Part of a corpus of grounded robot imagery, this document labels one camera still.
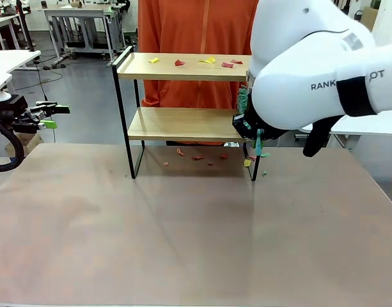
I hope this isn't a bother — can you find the teal microfibre duster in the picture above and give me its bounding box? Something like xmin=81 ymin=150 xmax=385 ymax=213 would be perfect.
xmin=236 ymin=86 xmax=263 ymax=158

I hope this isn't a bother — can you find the person in orange hoodie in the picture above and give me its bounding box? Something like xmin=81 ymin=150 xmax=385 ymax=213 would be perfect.
xmin=137 ymin=0 xmax=261 ymax=146

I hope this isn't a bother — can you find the black arm cable sleeve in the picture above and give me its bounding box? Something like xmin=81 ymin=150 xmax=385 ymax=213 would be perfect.
xmin=302 ymin=75 xmax=377 ymax=158

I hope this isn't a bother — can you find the white table grey frame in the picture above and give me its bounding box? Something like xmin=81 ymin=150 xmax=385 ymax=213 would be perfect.
xmin=43 ymin=3 xmax=127 ymax=63

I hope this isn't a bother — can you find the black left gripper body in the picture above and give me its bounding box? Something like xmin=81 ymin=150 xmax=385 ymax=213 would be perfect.
xmin=0 ymin=94 xmax=29 ymax=122

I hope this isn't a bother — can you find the brown cardboard box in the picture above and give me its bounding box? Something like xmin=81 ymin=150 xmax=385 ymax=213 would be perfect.
xmin=10 ymin=131 xmax=43 ymax=158

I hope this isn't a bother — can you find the tall cardboard box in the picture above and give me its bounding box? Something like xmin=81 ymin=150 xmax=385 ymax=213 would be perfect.
xmin=363 ymin=5 xmax=379 ymax=32

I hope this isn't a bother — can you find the black corrugated cable hose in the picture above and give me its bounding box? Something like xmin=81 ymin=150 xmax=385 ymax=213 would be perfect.
xmin=0 ymin=120 xmax=26 ymax=173

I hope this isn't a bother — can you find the white desk top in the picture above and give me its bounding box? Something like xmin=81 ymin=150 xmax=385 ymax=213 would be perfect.
xmin=0 ymin=50 xmax=42 ymax=75

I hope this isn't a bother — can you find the two-tier wooden shelf black frame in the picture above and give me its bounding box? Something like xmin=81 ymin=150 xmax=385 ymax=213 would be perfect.
xmin=111 ymin=45 xmax=260 ymax=182

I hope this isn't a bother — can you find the cluttered desk black leg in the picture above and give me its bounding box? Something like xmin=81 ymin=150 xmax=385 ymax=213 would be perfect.
xmin=0 ymin=9 xmax=35 ymax=52

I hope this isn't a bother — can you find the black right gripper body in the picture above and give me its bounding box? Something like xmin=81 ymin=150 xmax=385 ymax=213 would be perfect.
xmin=231 ymin=104 xmax=281 ymax=142

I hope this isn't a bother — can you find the long white table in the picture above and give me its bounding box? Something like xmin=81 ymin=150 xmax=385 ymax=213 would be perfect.
xmin=294 ymin=114 xmax=392 ymax=153

